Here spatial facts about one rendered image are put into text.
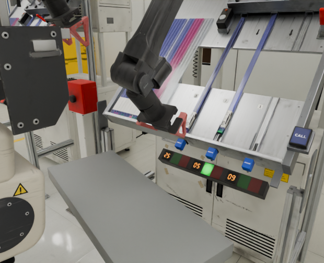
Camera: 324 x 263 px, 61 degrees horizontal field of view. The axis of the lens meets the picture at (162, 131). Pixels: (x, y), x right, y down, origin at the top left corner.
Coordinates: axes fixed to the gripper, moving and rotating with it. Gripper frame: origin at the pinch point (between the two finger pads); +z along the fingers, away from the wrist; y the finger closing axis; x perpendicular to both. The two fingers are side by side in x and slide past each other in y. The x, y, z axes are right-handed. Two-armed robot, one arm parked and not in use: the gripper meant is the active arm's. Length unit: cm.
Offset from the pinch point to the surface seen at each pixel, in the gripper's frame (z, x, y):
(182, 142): 7.9, -0.6, -0.5
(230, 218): 65, 6, -5
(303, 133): 4.9, -10.4, -32.5
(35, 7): -4, -56, 136
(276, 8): 5, -56, -11
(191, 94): 8.6, -19.1, 5.7
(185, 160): 10.2, 3.8, -3.1
